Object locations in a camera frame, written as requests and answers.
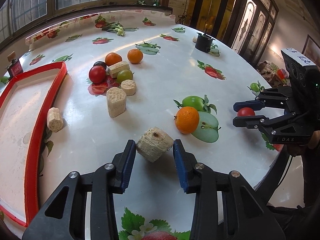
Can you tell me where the red tomato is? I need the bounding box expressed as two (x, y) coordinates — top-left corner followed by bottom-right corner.
(237, 107), (255, 116)
(88, 66), (106, 83)

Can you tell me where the beige cork block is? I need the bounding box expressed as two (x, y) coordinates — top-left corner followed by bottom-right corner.
(136, 127), (174, 163)

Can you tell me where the red rimmed tray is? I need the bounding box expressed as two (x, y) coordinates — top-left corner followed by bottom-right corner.
(1, 62), (67, 227)

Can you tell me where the orange near apple print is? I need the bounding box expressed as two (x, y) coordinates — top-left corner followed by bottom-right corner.
(174, 106), (200, 134)

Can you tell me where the black cup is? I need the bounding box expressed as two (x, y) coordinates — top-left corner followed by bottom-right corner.
(195, 33), (214, 53)

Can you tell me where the orange in pile right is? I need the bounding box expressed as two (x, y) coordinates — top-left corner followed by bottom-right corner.
(127, 49), (143, 64)

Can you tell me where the orange in pile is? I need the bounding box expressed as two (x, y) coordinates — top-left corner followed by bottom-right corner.
(105, 53), (123, 67)
(127, 49), (143, 64)

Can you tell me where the green grape fruit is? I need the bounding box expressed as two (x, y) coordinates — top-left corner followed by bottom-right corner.
(117, 69), (133, 84)

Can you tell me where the red tomato in pile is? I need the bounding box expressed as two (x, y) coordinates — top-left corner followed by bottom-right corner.
(88, 66), (106, 83)

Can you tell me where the orange in pile left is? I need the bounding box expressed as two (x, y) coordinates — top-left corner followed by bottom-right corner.
(105, 53), (123, 67)

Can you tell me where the black jar red label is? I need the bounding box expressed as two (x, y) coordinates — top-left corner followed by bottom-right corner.
(7, 51), (23, 79)

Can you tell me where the dark plum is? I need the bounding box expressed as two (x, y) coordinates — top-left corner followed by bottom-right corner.
(93, 61), (107, 69)

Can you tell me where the green vegetable sprig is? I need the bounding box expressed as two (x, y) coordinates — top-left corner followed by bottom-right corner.
(102, 22), (138, 36)

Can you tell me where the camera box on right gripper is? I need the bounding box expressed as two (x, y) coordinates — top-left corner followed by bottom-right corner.
(281, 48), (319, 98)

